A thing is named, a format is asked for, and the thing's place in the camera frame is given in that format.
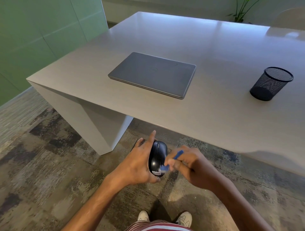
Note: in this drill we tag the person's left hand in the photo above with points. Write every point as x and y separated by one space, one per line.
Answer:
137 164

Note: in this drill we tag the person's right hand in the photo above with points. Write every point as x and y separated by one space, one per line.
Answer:
193 166

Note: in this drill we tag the person's right fingers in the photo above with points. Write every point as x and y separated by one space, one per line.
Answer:
177 159

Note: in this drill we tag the person's left middle finger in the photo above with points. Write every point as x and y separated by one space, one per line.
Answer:
138 144

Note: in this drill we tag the person's left thumb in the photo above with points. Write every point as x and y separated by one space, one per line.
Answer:
153 179

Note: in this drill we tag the blue plastic tool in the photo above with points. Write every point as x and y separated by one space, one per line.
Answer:
172 160

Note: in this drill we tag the black computer mouse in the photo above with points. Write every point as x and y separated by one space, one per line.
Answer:
157 158

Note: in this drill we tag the person's left forearm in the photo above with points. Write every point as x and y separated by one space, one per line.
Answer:
93 204

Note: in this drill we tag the person's right forearm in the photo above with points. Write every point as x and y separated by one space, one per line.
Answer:
240 204

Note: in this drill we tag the white left shoe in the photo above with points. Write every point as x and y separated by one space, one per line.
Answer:
143 216

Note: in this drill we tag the white shoe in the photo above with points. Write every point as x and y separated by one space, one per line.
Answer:
143 216
184 219

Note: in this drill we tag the red striped shirt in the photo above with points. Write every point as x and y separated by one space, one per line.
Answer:
158 226

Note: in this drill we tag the white right shoe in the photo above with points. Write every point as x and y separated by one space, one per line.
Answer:
184 219

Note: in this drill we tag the grey closed laptop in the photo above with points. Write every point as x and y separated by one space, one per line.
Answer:
152 74

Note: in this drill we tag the white desk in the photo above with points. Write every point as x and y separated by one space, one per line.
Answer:
166 78

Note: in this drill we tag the black mesh pen holder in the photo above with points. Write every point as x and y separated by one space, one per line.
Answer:
271 83

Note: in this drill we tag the green potted plant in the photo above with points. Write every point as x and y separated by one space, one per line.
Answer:
241 10

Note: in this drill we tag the white chair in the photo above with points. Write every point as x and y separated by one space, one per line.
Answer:
289 17

